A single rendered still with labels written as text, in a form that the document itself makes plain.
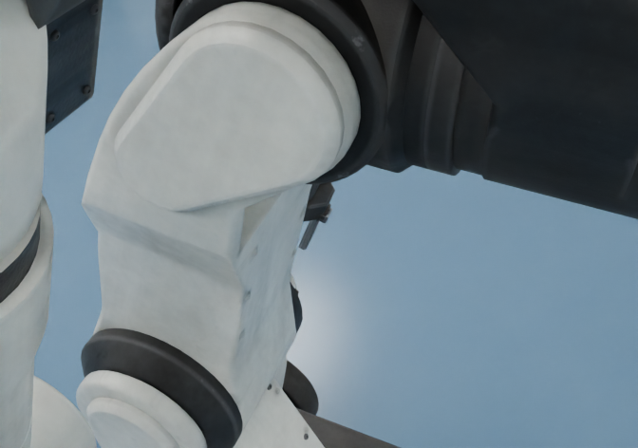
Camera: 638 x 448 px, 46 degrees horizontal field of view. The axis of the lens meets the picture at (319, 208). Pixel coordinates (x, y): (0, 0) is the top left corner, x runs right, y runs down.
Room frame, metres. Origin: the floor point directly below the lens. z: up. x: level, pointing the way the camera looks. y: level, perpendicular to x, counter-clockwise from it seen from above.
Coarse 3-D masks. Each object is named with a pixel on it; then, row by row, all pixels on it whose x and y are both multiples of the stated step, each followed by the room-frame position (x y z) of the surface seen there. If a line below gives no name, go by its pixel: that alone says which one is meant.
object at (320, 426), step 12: (312, 420) 0.59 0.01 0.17; (324, 420) 0.59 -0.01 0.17; (324, 432) 0.57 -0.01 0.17; (336, 432) 0.57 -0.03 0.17; (348, 432) 0.57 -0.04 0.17; (360, 432) 0.57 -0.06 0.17; (324, 444) 0.55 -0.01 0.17; (336, 444) 0.55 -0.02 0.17; (348, 444) 0.55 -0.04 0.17; (360, 444) 0.55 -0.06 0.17; (372, 444) 0.55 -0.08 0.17; (384, 444) 0.55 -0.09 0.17
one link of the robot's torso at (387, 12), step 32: (192, 0) 0.30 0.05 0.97; (224, 0) 0.29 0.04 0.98; (256, 0) 0.29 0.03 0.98; (288, 0) 0.28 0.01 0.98; (320, 0) 0.28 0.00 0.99; (352, 0) 0.28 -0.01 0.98; (384, 0) 0.28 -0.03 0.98; (352, 32) 0.27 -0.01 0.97; (384, 32) 0.28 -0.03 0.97; (416, 32) 0.28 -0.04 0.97; (352, 64) 0.27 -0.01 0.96; (384, 64) 0.27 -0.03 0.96; (416, 64) 0.27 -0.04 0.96; (384, 96) 0.26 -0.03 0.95; (416, 96) 0.27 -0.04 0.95; (384, 128) 0.26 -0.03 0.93; (416, 128) 0.27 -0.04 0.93; (352, 160) 0.27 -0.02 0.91; (384, 160) 0.27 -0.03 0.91; (416, 160) 0.27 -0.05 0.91
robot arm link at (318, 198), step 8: (312, 184) 0.56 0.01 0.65; (320, 184) 0.59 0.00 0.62; (328, 184) 0.59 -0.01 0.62; (312, 192) 0.56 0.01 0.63; (320, 192) 0.58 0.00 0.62; (328, 192) 0.58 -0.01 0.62; (312, 200) 0.56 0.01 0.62; (320, 200) 0.57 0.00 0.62; (328, 200) 0.57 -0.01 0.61; (312, 208) 0.56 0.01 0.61; (320, 208) 0.56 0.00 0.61; (328, 208) 0.58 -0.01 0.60; (304, 216) 0.56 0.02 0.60; (312, 216) 0.56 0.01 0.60; (320, 216) 0.56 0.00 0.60
